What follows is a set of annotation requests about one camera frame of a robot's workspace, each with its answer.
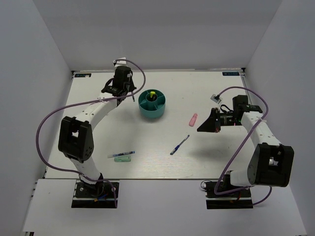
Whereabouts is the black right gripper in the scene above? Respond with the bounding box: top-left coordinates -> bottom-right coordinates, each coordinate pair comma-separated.
197,107 -> 241,132

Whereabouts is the yellow black highlighter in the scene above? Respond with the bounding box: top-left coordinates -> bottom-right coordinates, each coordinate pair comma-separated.
150,91 -> 156,98

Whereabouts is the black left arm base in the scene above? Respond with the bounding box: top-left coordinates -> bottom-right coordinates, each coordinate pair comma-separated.
71,181 -> 120,208

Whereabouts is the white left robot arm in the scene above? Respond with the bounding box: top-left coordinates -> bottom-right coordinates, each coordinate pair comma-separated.
58,65 -> 136,196

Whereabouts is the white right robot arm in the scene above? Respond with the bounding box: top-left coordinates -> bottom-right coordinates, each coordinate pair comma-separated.
197,95 -> 294,196

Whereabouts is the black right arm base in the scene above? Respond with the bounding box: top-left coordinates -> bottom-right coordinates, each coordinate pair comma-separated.
200,172 -> 253,210

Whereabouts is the pink eraser stick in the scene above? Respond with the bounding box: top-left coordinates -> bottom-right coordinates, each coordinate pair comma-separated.
189,113 -> 198,127

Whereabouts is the teal round organizer container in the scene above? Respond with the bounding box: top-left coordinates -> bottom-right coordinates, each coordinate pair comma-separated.
138,89 -> 166,119

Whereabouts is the blue right corner label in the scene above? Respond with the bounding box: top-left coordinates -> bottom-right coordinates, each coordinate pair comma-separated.
222,72 -> 240,76

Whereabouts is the blue corner label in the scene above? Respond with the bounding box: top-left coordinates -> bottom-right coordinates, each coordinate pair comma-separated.
222,72 -> 240,76
74,73 -> 92,78

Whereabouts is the blue left corner label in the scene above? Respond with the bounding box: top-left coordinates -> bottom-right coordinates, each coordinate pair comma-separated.
74,73 -> 92,78

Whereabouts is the blue ballpoint pen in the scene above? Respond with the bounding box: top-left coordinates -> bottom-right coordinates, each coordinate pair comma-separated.
170,135 -> 190,155

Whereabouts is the green transparent eraser case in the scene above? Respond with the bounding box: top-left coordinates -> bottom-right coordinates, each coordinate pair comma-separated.
114,155 -> 131,163

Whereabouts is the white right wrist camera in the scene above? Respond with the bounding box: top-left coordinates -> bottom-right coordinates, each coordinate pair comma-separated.
211,94 -> 222,104

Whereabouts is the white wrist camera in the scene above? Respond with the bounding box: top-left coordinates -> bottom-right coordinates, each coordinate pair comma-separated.
113,57 -> 127,67
211,94 -> 222,104

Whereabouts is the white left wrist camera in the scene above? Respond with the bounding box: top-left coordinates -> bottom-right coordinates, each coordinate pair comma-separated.
113,57 -> 127,67

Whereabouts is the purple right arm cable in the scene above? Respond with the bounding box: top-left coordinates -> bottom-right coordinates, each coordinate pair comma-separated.
213,87 -> 273,206

